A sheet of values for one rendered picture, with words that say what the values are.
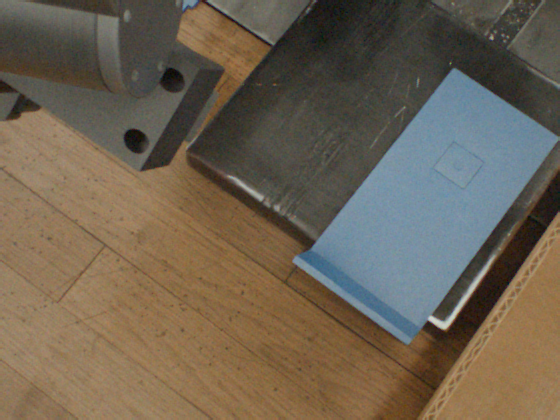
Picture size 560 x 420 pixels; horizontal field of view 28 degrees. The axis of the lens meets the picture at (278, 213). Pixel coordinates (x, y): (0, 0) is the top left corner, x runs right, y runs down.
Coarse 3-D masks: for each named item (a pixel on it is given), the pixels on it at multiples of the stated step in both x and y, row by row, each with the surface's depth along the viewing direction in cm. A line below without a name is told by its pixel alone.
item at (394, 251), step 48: (432, 96) 61; (480, 96) 61; (432, 144) 60; (480, 144) 60; (528, 144) 60; (384, 192) 59; (432, 192) 59; (480, 192) 59; (336, 240) 58; (384, 240) 58; (432, 240) 58; (480, 240) 58; (336, 288) 55; (384, 288) 57; (432, 288) 57
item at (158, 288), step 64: (256, 64) 64; (0, 128) 62; (64, 128) 62; (0, 192) 61; (64, 192) 61; (128, 192) 61; (192, 192) 61; (0, 256) 60; (64, 256) 60; (128, 256) 60; (192, 256) 60; (256, 256) 60; (512, 256) 61; (0, 320) 58; (64, 320) 59; (128, 320) 59; (192, 320) 59; (256, 320) 59; (320, 320) 59; (0, 384) 57; (64, 384) 57; (128, 384) 57; (192, 384) 58; (256, 384) 58; (320, 384) 58; (384, 384) 58
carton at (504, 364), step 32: (544, 256) 53; (512, 288) 53; (544, 288) 60; (512, 320) 59; (544, 320) 59; (480, 352) 52; (512, 352) 58; (544, 352) 58; (448, 384) 51; (480, 384) 58; (512, 384) 58; (544, 384) 58; (448, 416) 57; (480, 416) 57; (512, 416) 57; (544, 416) 57
